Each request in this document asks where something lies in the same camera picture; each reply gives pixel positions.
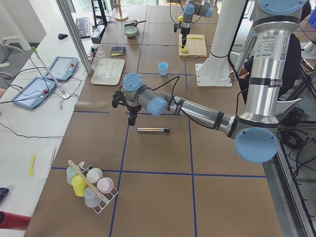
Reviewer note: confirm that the mint green cup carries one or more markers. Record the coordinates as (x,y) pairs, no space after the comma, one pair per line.
(70,174)

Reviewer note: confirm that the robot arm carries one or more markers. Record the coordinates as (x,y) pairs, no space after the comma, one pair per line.
(205,9)
(244,110)

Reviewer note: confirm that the black keyboard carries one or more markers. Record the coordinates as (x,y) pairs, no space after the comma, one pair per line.
(83,27)

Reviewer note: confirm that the white cup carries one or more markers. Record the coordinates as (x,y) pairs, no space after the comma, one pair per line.
(94,175)

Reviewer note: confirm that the yellow lemon half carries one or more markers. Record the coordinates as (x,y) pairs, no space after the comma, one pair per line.
(182,48)

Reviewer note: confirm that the white cup rack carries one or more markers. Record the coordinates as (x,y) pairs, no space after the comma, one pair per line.
(106,198)

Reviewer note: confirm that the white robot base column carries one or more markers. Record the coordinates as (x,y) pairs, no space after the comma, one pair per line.
(215,70)

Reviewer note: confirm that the blue teach pendant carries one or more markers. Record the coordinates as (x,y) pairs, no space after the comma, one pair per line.
(63,67)
(34,93)

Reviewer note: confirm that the grey folded cloth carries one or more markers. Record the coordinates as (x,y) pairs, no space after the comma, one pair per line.
(118,51)

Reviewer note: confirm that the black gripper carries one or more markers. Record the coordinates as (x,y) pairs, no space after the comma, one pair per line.
(133,110)
(184,31)

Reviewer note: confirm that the green bowl of ice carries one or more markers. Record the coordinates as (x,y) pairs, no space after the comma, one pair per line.
(130,31)

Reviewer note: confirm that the cream bear tray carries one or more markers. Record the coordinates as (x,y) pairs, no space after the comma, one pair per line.
(115,66)

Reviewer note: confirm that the clear wine glass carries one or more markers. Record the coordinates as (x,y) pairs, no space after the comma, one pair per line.
(103,61)

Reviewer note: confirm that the yellow cup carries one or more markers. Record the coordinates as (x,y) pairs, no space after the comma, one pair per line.
(79,186)

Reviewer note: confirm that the wooden cutting board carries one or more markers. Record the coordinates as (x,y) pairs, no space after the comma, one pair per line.
(195,47)

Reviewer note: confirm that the pink cup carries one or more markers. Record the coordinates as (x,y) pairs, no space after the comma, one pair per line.
(105,185)

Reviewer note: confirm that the metal ice scoop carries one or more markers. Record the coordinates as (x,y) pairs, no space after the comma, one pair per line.
(134,23)

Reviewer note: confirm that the aluminium frame post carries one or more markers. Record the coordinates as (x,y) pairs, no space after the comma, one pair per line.
(66,14)

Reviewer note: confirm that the metal rod green tip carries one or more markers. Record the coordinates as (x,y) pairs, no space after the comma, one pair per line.
(64,94)

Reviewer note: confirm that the red object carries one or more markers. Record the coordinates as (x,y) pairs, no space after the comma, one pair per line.
(12,221)

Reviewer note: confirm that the light blue cup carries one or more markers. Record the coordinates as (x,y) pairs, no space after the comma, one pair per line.
(163,68)

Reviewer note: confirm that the grey blue cup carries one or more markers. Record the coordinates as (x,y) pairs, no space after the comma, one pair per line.
(90,198)

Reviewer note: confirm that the black computer mouse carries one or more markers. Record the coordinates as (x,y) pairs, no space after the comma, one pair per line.
(62,36)

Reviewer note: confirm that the yellow plastic spoon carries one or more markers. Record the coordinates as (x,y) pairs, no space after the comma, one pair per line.
(32,163)

